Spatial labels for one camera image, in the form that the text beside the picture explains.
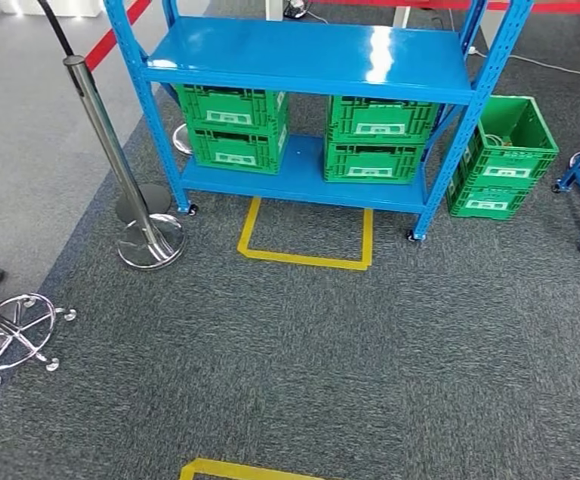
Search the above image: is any white lit display block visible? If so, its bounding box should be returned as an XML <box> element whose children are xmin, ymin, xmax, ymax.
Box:
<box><xmin>0</xmin><ymin>0</ymin><xmax>105</xmax><ymax>19</ymax></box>

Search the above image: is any white cable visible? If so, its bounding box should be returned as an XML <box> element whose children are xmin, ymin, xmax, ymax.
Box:
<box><xmin>470</xmin><ymin>47</ymin><xmax>580</xmax><ymax>81</ymax></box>

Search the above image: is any black stanchion with round base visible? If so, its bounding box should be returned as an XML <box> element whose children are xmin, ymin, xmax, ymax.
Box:
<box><xmin>36</xmin><ymin>0</ymin><xmax>173</xmax><ymax>227</ymax></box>

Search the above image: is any black device with white plug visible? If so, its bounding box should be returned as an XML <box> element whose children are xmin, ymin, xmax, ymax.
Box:
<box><xmin>282</xmin><ymin>0</ymin><xmax>312</xmax><ymax>20</ymax></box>

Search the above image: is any black round stool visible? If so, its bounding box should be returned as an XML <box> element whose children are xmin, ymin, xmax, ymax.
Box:
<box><xmin>0</xmin><ymin>292</ymin><xmax>78</xmax><ymax>392</ymax></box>

